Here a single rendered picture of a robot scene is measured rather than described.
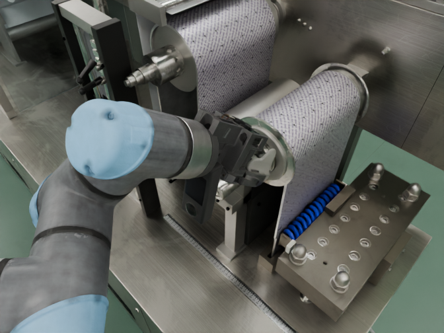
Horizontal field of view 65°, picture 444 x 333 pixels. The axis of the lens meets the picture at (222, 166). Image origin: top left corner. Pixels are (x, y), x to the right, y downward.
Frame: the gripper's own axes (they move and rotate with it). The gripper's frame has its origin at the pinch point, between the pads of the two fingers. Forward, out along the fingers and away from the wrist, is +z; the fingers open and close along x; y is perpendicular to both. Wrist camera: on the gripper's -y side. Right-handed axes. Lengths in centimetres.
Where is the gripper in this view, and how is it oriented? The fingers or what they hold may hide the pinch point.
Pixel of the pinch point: (254, 168)
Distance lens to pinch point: 62.5
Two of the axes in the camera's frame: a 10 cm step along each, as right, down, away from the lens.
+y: 4.6, -8.5, -2.5
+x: -7.1, -5.2, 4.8
